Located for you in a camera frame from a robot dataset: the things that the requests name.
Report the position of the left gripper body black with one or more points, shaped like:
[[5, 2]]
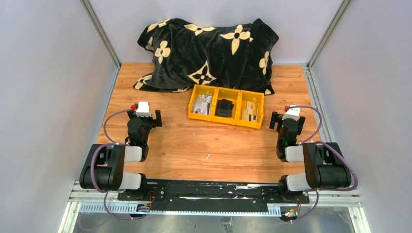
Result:
[[145, 119]]

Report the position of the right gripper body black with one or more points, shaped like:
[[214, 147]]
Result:
[[287, 122]]

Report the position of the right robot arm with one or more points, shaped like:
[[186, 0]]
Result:
[[324, 167]]

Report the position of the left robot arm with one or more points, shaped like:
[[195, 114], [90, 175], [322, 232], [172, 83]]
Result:
[[103, 169]]

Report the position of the grey white cards stack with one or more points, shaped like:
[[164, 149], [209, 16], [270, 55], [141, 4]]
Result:
[[202, 105]]

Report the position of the black cards stack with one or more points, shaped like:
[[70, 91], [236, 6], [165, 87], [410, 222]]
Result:
[[224, 108]]

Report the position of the right yellow plastic bin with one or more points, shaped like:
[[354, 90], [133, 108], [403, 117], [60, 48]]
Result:
[[255, 97]]

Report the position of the yellow plastic bin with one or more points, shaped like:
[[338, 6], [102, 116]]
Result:
[[229, 94], [199, 90], [255, 97]]

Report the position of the middle yellow plastic bin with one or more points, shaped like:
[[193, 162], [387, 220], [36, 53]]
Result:
[[229, 94]]

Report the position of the left yellow plastic bin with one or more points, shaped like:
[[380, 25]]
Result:
[[199, 90]]

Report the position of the black floral plush blanket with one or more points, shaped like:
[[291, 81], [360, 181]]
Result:
[[185, 55]]

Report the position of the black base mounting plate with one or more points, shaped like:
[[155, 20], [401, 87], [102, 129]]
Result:
[[213, 196]]

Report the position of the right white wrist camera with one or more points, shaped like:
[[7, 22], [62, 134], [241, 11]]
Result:
[[291, 112]]

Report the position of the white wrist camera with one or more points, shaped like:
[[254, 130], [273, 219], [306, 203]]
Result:
[[143, 109], [291, 112]]

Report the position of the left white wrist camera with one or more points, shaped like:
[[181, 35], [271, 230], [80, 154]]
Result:
[[143, 109]]

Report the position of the aluminium frame rail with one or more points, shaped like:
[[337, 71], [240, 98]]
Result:
[[92, 201]]

